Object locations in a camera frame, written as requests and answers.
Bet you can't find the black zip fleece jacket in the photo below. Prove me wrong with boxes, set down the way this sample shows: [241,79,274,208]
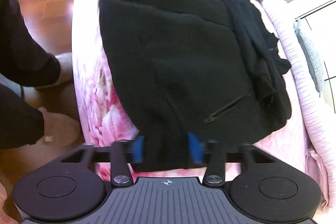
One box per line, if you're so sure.
[99,0,291,172]

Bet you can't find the pink rose bed blanket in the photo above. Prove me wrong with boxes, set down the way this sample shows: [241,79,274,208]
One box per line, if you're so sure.
[72,0,307,172]

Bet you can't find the beige fuzzy slipper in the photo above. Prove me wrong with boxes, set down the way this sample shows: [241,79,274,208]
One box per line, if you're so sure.
[36,107,81,147]

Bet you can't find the striped lilac duvet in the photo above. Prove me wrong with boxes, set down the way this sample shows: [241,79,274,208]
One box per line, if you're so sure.
[261,0,335,211]

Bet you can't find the person leg black trousers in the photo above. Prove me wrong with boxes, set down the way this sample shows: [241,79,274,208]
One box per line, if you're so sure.
[1,0,60,149]

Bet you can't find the grey knitted pillow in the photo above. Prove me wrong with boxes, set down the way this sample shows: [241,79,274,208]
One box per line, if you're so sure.
[293,19,325,94]

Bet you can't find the white wardrobe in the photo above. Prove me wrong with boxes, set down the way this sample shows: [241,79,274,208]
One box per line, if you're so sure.
[296,0,336,114]

